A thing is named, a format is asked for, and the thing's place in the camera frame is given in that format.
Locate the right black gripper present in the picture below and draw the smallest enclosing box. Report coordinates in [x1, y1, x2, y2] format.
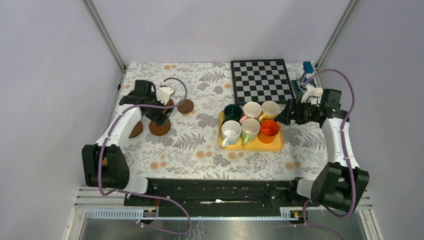
[274, 98, 320, 126]

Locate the brown coaster bottom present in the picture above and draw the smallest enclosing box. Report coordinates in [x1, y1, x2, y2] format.
[148, 119, 172, 136]

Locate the brown coaster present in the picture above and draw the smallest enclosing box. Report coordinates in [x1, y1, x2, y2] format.
[162, 99, 175, 116]
[128, 121, 143, 139]
[148, 119, 172, 136]

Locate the dark wood grain coaster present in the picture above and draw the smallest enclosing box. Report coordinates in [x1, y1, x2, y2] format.
[177, 99, 195, 114]

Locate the yellow plastic tray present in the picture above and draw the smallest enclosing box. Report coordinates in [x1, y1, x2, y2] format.
[217, 110, 284, 152]

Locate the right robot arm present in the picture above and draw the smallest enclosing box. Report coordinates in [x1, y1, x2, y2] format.
[275, 89, 370, 215]

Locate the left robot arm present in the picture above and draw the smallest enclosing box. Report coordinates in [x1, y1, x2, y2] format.
[81, 80, 175, 206]

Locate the yellow mug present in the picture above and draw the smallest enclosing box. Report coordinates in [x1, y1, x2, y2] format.
[258, 100, 280, 123]

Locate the pink mug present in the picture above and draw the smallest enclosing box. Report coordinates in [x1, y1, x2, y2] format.
[239, 101, 262, 124]

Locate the light green mug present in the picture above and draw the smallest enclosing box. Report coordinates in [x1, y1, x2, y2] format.
[241, 118, 261, 145]

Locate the floral tablecloth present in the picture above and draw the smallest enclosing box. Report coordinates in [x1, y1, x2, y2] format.
[120, 62, 327, 180]

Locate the black white chessboard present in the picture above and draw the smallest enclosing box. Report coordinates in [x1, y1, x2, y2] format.
[230, 59, 295, 105]

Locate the dark green mug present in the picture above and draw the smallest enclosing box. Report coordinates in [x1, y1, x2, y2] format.
[221, 104, 243, 124]

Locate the blue toy block structure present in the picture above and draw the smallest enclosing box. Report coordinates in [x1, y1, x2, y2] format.
[294, 61, 315, 92]

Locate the white mug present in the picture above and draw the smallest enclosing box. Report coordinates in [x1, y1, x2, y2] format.
[220, 120, 242, 148]

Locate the orange mug black handle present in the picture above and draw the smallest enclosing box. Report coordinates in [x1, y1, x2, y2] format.
[257, 119, 280, 144]

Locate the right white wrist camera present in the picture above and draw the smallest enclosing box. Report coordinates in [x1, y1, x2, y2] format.
[301, 83, 324, 103]

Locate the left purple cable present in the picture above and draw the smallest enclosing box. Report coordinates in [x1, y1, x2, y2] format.
[97, 77, 193, 235]

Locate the purple cable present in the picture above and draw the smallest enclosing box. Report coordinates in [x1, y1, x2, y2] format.
[97, 77, 193, 235]
[301, 68, 357, 240]

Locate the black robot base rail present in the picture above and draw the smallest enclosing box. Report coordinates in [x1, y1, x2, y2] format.
[124, 178, 307, 219]

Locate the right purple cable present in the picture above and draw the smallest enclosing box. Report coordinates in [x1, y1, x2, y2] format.
[301, 68, 357, 240]

